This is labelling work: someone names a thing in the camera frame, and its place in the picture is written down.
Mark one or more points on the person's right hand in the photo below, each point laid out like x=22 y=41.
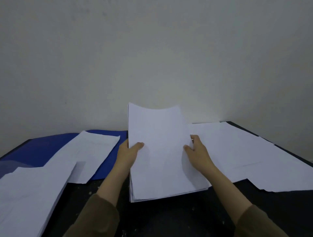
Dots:
x=199 y=156

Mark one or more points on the person's left hand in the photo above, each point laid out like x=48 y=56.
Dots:
x=126 y=156

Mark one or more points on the person's right thumb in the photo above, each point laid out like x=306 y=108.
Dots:
x=189 y=149

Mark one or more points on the person's left thumb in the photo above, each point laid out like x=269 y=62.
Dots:
x=137 y=146

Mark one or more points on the stack of white paper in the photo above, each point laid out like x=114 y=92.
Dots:
x=159 y=151

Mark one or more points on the person's left forearm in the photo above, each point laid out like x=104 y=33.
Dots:
x=102 y=202

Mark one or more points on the person's right forearm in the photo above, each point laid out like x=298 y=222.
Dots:
x=239 y=202

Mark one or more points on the white paper sheet on folder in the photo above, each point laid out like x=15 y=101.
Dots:
x=85 y=153

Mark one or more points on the spread white paper sheets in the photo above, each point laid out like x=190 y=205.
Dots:
x=251 y=156

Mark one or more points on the blue plastic folder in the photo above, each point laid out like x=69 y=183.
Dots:
x=36 y=149

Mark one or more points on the large pile of white paper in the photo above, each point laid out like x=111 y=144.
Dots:
x=29 y=197

